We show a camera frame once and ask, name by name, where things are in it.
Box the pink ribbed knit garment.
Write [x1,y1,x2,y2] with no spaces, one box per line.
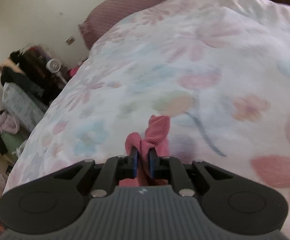
[119,115,170,187]

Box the pile of clothes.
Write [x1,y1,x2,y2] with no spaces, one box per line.
[0,45,65,157]

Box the white floral fleece blanket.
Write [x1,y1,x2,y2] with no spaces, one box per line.
[6,0,290,239]

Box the white handheld fan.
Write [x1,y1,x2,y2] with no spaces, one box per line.
[46,59,67,84]

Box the mauve ribbed pillow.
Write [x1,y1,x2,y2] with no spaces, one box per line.
[78,0,165,49]

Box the wall outlet plate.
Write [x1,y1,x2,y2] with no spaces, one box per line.
[65,36,76,46]

